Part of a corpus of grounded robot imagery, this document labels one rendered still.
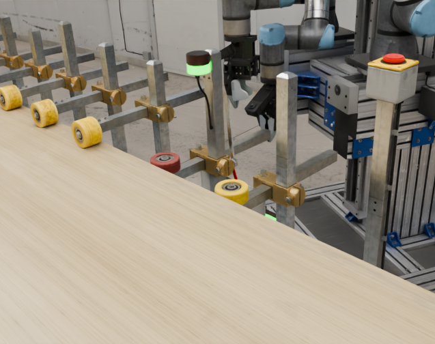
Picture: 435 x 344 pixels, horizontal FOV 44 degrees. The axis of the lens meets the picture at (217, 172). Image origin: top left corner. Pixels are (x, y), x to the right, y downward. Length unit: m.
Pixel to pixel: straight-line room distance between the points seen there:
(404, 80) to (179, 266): 0.55
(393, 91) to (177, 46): 4.45
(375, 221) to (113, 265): 0.57
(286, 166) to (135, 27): 4.63
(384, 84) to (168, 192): 0.55
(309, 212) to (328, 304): 1.62
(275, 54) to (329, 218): 1.07
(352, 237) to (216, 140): 1.07
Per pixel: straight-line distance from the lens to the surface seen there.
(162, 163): 1.41
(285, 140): 1.30
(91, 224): 1.20
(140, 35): 5.80
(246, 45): 1.48
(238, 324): 0.90
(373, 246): 1.26
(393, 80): 1.07
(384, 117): 1.12
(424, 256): 2.33
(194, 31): 5.21
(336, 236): 2.38
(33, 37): 2.24
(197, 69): 1.37
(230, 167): 1.51
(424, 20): 1.62
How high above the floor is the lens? 1.50
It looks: 26 degrees down
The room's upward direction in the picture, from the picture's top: 3 degrees counter-clockwise
